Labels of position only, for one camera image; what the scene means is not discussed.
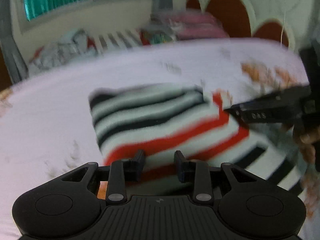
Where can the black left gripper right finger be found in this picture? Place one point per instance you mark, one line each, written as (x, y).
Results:
(197, 174)

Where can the grey curtain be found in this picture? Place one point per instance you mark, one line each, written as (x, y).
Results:
(13, 59)

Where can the crumpled grey patterned clothes pile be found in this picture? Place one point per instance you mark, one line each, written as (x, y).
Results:
(75, 45)

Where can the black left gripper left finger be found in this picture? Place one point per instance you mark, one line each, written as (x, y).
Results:
(122, 171)

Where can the red white headboard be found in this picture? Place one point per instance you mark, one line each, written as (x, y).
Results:
(263, 19)

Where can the grey white striped cloth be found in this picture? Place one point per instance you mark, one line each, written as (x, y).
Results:
(120, 40)

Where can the pink grey folded blanket stack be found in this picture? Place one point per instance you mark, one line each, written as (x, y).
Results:
(190, 24)

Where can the colourful folded cloth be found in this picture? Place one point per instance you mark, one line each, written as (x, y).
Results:
(150, 37)

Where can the striped red black white sweater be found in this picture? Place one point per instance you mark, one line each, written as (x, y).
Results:
(162, 119)

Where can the person's right hand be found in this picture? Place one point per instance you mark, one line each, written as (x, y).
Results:
(305, 139)

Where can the floral pink bed sheet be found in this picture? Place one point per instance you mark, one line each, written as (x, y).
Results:
(46, 122)

